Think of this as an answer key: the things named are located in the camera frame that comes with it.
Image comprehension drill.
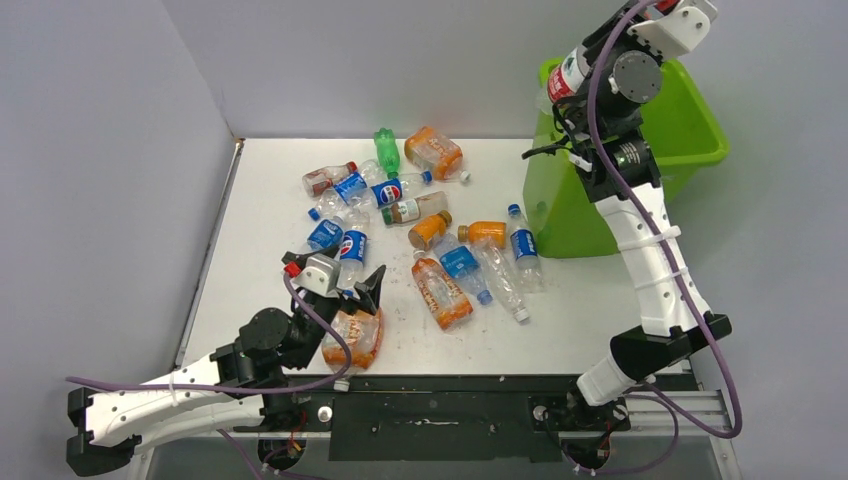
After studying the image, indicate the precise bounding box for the red label water bottle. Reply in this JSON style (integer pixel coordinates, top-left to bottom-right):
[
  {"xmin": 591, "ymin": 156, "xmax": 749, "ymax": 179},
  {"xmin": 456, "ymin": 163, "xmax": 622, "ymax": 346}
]
[{"xmin": 535, "ymin": 45, "xmax": 590, "ymax": 116}]

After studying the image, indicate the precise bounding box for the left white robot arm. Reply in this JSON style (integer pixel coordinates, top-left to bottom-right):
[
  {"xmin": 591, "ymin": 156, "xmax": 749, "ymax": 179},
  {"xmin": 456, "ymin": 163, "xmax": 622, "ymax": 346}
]
[{"xmin": 65, "ymin": 246, "xmax": 386, "ymax": 477}]

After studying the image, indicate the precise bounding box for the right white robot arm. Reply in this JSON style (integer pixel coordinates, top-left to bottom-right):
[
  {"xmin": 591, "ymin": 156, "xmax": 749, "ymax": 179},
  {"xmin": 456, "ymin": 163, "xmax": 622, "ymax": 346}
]
[{"xmin": 557, "ymin": 1, "xmax": 731, "ymax": 428}]

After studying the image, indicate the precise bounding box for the pepsi bottle left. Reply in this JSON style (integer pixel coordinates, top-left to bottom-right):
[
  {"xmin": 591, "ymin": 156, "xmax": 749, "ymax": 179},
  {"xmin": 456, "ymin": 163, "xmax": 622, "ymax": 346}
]
[{"xmin": 337, "ymin": 209, "xmax": 370, "ymax": 290}]

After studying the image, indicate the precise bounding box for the small orange juice bottle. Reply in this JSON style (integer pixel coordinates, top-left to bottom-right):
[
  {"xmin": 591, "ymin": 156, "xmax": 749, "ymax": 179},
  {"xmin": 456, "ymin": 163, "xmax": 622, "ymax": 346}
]
[{"xmin": 408, "ymin": 210, "xmax": 453, "ymax": 251}]

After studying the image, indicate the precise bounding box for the crushed red label bottle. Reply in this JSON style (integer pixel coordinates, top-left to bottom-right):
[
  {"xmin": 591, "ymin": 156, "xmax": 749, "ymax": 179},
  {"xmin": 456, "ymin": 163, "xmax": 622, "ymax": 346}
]
[{"xmin": 302, "ymin": 162, "xmax": 358, "ymax": 198}]

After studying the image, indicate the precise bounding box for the blue label crushed bottle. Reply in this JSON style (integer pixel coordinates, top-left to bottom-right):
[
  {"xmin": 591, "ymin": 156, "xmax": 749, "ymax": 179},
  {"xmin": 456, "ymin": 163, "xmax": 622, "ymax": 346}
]
[{"xmin": 307, "ymin": 159, "xmax": 387, "ymax": 221}]

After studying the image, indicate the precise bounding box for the light blue label bottle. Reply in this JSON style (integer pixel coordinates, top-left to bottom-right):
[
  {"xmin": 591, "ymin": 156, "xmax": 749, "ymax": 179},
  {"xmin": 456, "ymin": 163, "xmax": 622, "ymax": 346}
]
[{"xmin": 433, "ymin": 233, "xmax": 493, "ymax": 306}]

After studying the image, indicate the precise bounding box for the pepsi bottle blue cap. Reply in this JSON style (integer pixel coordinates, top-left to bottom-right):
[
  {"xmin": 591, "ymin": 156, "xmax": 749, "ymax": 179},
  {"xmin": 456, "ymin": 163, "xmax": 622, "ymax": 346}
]
[{"xmin": 363, "ymin": 171, "xmax": 433, "ymax": 209}]

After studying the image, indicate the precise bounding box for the clear bottle white cap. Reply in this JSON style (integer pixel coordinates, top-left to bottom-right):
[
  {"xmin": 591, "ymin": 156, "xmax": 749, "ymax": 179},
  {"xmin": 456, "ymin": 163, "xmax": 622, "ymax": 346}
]
[{"xmin": 472, "ymin": 237, "xmax": 530, "ymax": 325}]

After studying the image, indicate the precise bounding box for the orange juice bottle lying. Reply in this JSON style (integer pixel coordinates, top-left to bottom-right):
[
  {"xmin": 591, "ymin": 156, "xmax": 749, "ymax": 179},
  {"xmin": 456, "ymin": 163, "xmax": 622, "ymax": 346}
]
[{"xmin": 457, "ymin": 221, "xmax": 507, "ymax": 249}]

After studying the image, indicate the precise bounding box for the green soda bottle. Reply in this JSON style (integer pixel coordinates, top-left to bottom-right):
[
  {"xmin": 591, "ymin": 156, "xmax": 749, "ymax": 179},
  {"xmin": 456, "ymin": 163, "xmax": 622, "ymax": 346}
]
[{"xmin": 373, "ymin": 128, "xmax": 400, "ymax": 177}]

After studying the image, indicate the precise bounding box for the large orange tea bottle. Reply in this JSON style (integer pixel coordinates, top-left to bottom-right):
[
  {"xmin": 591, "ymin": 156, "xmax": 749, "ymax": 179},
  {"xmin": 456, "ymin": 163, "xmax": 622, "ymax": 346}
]
[{"xmin": 404, "ymin": 126, "xmax": 471, "ymax": 184}]

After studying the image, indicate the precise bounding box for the blue label water bottle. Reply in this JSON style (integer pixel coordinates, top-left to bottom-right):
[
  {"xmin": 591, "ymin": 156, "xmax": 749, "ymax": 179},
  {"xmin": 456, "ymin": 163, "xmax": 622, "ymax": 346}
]
[{"xmin": 507, "ymin": 203, "xmax": 544, "ymax": 293}]

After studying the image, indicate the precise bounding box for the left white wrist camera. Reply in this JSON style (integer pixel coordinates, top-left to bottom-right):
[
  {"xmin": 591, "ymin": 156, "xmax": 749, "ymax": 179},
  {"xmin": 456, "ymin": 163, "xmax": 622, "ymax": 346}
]
[{"xmin": 283, "ymin": 255, "xmax": 340, "ymax": 298}]

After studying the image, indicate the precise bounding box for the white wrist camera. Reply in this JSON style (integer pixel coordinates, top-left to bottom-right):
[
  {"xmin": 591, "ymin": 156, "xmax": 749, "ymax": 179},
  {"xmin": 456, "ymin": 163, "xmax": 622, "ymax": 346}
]
[
  {"xmin": 625, "ymin": 0, "xmax": 718, "ymax": 62},
  {"xmin": 283, "ymin": 255, "xmax": 340, "ymax": 298}
]

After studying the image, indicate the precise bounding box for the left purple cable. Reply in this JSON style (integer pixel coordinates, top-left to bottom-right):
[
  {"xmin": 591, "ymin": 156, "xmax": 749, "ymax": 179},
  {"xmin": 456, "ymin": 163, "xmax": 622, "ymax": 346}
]
[{"xmin": 64, "ymin": 272, "xmax": 354, "ymax": 397}]

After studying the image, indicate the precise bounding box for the purple cable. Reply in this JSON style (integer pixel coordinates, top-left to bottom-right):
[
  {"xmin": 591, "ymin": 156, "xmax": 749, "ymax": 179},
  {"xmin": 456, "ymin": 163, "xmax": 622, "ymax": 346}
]
[
  {"xmin": 64, "ymin": 272, "xmax": 354, "ymax": 397},
  {"xmin": 586, "ymin": 0, "xmax": 743, "ymax": 441}
]

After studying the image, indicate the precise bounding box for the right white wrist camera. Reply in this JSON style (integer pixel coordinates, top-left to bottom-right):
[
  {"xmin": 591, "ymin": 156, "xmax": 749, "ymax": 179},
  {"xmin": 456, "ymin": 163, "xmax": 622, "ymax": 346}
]
[{"xmin": 625, "ymin": 0, "xmax": 718, "ymax": 62}]

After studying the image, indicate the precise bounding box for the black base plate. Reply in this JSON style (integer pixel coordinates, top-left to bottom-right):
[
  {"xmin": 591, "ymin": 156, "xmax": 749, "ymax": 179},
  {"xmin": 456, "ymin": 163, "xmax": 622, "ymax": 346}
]
[{"xmin": 233, "ymin": 376, "xmax": 630, "ymax": 470}]

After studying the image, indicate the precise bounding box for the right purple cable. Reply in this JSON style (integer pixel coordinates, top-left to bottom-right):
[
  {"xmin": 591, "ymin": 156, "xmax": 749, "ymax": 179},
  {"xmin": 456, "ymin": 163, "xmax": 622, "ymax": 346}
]
[{"xmin": 586, "ymin": 0, "xmax": 743, "ymax": 441}]

